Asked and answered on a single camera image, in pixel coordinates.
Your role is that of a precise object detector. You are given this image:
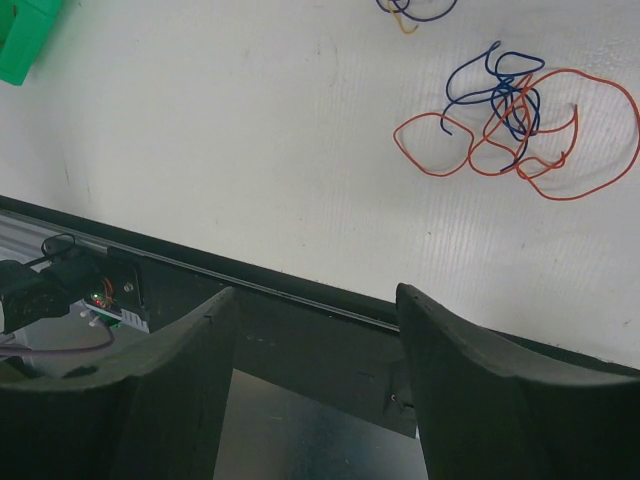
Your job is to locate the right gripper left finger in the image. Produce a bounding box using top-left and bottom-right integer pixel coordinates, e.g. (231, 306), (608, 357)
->
(1, 288), (237, 479)

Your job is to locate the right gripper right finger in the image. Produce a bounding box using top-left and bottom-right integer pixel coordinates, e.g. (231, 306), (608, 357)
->
(396, 284), (639, 479)

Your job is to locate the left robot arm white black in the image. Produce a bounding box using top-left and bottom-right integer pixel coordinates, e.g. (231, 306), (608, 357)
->
(1, 233), (101, 334)

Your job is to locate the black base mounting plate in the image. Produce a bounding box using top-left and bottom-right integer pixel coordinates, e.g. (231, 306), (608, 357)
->
(107, 247), (417, 437)

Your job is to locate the green compartment tray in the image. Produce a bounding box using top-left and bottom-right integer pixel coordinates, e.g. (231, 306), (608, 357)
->
(1, 0), (63, 86)

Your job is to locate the left white cable duct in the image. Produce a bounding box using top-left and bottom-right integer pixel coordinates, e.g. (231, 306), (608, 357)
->
(80, 300), (150, 334)

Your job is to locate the aluminium front rail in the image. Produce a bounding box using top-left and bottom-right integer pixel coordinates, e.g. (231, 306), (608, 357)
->
(1, 198), (398, 333)

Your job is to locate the purple wire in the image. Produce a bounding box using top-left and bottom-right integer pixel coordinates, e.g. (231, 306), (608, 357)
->
(375, 0), (459, 24)

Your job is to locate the yellow wire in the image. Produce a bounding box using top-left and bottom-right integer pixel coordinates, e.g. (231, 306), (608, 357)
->
(394, 12), (420, 36)

